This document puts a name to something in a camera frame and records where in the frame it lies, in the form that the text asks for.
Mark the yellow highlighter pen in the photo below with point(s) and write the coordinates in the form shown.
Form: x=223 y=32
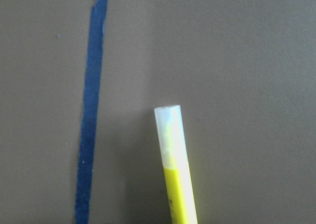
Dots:
x=175 y=164

